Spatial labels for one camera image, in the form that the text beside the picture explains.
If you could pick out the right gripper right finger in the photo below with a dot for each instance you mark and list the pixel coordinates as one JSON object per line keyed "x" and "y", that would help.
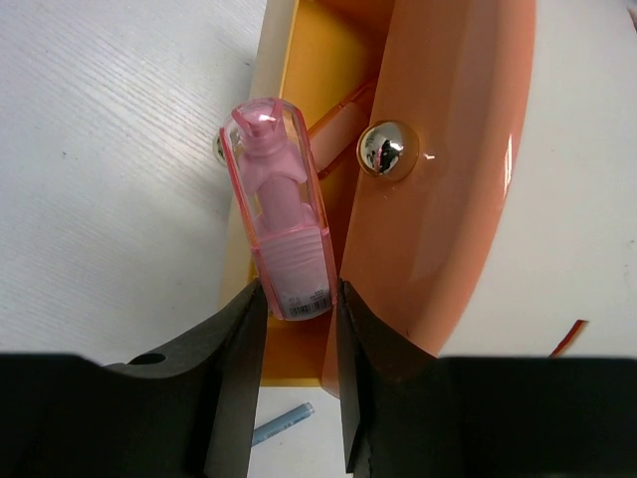
{"x": 388, "y": 390}

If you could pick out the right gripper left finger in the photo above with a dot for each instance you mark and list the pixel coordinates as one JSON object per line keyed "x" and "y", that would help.
{"x": 200, "y": 390}

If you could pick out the blue pen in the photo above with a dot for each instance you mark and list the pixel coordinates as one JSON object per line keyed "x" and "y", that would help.
{"x": 281, "y": 423}

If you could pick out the pink highlighter cap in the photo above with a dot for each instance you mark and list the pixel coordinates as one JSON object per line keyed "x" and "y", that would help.
{"x": 267, "y": 151}

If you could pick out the orange highlighter cap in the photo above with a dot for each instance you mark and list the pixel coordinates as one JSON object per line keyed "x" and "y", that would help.
{"x": 340, "y": 127}

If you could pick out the round white drawer organizer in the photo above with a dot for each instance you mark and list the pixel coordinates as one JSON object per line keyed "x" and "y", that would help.
{"x": 489, "y": 207}

